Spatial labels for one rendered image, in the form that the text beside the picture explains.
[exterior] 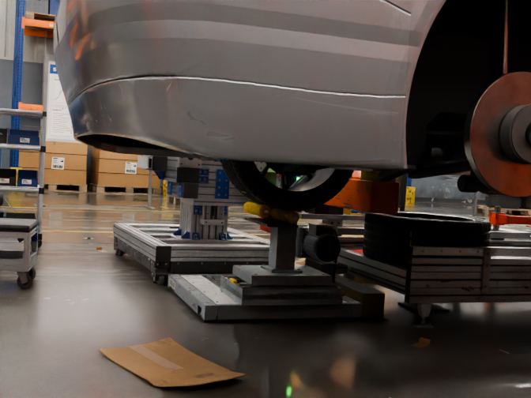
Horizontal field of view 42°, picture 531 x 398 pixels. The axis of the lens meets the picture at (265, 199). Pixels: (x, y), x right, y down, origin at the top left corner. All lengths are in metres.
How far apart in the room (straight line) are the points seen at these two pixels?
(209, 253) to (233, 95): 2.75
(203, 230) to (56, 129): 5.35
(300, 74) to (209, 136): 0.23
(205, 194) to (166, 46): 2.81
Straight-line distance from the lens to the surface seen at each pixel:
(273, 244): 3.34
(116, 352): 2.68
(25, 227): 3.84
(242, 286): 3.22
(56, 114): 9.55
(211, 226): 4.45
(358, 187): 3.60
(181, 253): 4.07
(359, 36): 1.55
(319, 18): 1.51
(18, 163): 12.72
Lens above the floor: 0.74
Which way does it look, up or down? 3 degrees down
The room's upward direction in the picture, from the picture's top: 3 degrees clockwise
